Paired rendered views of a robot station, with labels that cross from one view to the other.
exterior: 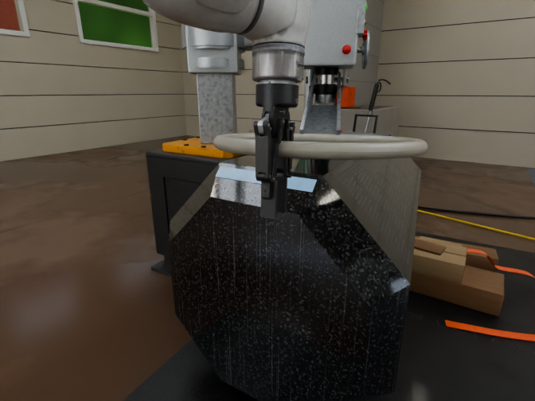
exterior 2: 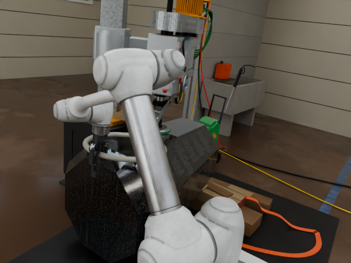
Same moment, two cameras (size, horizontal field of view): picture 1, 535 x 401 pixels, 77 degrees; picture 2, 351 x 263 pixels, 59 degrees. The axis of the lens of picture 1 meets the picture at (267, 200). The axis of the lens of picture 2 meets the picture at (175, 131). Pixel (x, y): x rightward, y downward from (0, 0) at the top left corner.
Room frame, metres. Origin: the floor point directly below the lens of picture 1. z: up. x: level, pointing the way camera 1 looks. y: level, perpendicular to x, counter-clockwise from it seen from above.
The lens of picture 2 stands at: (-0.88, -0.43, 1.65)
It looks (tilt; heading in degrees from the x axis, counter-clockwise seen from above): 19 degrees down; 1
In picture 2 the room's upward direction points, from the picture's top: 7 degrees clockwise
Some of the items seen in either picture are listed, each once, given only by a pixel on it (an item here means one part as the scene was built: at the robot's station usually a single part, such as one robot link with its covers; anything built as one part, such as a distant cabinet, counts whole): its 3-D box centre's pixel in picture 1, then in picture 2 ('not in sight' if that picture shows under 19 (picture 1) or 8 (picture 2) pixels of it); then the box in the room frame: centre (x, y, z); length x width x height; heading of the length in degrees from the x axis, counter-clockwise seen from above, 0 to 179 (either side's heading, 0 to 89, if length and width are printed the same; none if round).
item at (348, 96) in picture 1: (346, 96); (224, 70); (4.61, -1.04, 1.00); 0.50 x 0.22 x 0.33; 147
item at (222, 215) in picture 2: not in sight; (219, 229); (0.05, -0.60, 1.00); 0.18 x 0.16 x 0.22; 133
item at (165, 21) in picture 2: not in sight; (179, 25); (1.80, -0.30, 1.64); 0.96 x 0.25 x 0.17; 169
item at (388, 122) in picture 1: (361, 140); (232, 104); (4.60, -1.28, 0.43); 1.30 x 0.62 x 0.86; 147
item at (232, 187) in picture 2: (439, 243); (240, 190); (1.98, -1.11, 0.13); 0.25 x 0.10 x 0.01; 57
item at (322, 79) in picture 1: (326, 64); (161, 90); (1.47, -0.24, 1.17); 0.12 x 0.09 x 0.30; 169
